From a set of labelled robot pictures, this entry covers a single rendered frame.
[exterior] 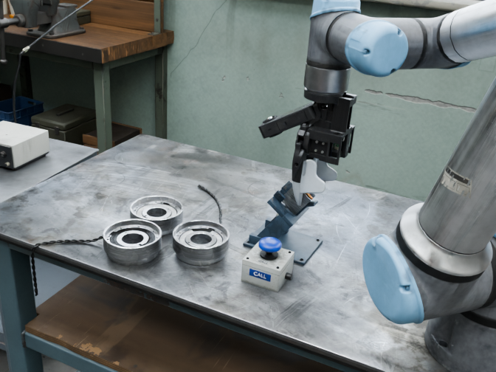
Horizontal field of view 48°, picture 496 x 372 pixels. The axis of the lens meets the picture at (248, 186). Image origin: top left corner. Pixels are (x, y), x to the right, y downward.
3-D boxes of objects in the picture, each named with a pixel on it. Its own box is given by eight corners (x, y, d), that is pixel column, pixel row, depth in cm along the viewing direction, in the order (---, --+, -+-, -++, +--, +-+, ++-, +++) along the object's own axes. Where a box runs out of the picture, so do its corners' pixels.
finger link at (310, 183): (317, 215, 97) (328, 164, 94) (287, 207, 99) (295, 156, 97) (323, 212, 100) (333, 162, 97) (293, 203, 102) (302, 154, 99)
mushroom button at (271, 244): (252, 267, 96) (255, 242, 94) (262, 256, 100) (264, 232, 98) (274, 274, 95) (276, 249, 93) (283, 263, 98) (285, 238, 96)
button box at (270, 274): (240, 281, 97) (242, 257, 95) (257, 261, 103) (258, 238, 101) (283, 295, 94) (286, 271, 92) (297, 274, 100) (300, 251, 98)
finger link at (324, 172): (331, 202, 103) (335, 160, 98) (302, 194, 106) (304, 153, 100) (337, 193, 105) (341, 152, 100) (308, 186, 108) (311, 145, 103)
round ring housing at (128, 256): (171, 244, 106) (171, 226, 104) (144, 273, 97) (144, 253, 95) (122, 232, 109) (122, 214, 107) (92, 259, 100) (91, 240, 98)
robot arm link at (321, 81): (298, 65, 90) (317, 57, 97) (296, 92, 92) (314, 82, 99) (342, 72, 87) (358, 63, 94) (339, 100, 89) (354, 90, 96)
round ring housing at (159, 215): (145, 208, 118) (145, 191, 117) (191, 218, 116) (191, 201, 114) (120, 231, 109) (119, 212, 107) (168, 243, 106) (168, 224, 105)
